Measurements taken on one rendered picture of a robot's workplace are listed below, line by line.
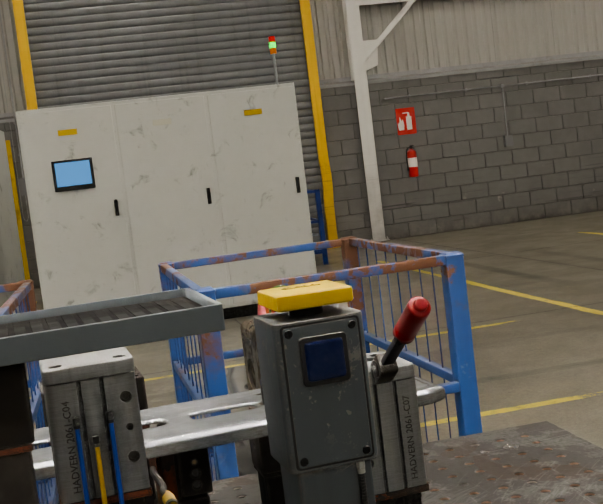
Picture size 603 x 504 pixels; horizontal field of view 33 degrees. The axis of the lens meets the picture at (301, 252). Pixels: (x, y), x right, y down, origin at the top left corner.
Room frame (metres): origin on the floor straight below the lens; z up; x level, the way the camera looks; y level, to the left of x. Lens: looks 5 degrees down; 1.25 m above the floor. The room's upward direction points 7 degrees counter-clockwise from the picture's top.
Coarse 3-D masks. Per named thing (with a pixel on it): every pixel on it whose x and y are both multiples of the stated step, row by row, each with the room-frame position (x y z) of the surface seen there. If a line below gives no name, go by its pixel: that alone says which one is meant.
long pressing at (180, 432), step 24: (432, 384) 1.11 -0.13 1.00; (168, 408) 1.13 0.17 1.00; (192, 408) 1.12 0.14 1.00; (216, 408) 1.11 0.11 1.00; (264, 408) 1.08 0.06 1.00; (48, 432) 1.09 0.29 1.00; (144, 432) 1.04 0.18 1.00; (168, 432) 1.02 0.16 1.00; (192, 432) 1.00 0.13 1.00; (216, 432) 1.00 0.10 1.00; (240, 432) 1.00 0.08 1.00; (264, 432) 1.01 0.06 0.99; (48, 456) 0.99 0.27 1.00
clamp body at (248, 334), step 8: (248, 320) 1.33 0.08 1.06; (248, 328) 1.29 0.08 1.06; (248, 336) 1.29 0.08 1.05; (248, 344) 1.30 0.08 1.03; (256, 344) 1.25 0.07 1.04; (248, 352) 1.30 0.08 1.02; (256, 352) 1.26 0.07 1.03; (248, 360) 1.32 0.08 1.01; (256, 360) 1.26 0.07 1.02; (248, 368) 1.32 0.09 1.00; (256, 368) 1.27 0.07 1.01; (248, 376) 1.32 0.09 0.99; (256, 376) 1.28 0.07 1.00; (248, 384) 1.33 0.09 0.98; (256, 384) 1.28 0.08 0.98
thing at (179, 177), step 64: (64, 128) 8.70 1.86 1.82; (128, 128) 8.81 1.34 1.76; (192, 128) 8.92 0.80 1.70; (256, 128) 9.04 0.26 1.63; (64, 192) 8.68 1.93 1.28; (128, 192) 8.79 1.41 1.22; (192, 192) 8.91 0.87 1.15; (256, 192) 9.02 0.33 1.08; (64, 256) 8.67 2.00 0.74; (128, 256) 8.78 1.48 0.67; (192, 256) 8.89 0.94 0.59
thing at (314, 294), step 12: (276, 288) 0.79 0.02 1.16; (288, 288) 0.78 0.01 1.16; (300, 288) 0.77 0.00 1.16; (312, 288) 0.76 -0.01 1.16; (324, 288) 0.75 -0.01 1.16; (336, 288) 0.75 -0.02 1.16; (348, 288) 0.75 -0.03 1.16; (264, 300) 0.77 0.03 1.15; (276, 300) 0.74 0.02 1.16; (288, 300) 0.74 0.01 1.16; (300, 300) 0.74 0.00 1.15; (312, 300) 0.74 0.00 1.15; (324, 300) 0.75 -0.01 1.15; (336, 300) 0.75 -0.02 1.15; (348, 300) 0.75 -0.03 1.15; (300, 312) 0.76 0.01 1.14; (312, 312) 0.76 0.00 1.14
